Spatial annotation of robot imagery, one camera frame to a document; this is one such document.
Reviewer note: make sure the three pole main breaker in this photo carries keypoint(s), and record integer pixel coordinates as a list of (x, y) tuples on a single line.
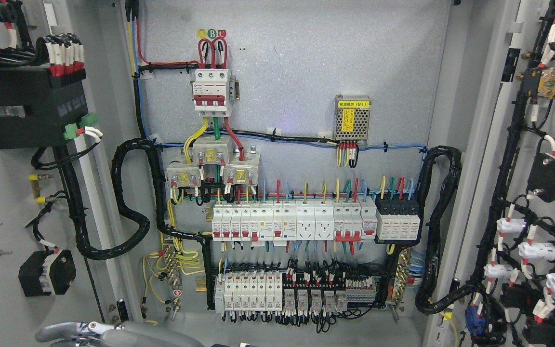
[(213, 92)]

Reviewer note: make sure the black digital power meter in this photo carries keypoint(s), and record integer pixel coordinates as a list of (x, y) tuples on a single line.
[(35, 106)]

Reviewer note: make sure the grey cabinet door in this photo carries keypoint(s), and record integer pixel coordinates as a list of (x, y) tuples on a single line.
[(98, 284), (489, 277)]

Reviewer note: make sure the current transformer cluster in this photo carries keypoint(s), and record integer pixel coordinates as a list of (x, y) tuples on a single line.
[(216, 161)]

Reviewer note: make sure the yellow terminal post block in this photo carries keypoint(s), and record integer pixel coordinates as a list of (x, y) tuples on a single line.
[(36, 179)]

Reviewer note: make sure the black surge protector module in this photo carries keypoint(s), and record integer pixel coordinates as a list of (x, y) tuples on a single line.
[(397, 220)]

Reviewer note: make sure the metal mesh power supply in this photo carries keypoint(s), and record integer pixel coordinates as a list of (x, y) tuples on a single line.
[(352, 116)]

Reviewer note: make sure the rotary selector switch left door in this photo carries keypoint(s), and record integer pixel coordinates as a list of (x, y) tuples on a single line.
[(47, 272)]

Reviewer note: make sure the white circuit breaker row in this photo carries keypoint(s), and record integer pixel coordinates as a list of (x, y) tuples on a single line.
[(294, 221)]

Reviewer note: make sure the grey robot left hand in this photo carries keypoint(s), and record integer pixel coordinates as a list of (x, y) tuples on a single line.
[(127, 334)]

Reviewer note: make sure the lower relay terminal row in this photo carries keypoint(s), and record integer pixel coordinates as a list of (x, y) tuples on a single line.
[(317, 292)]

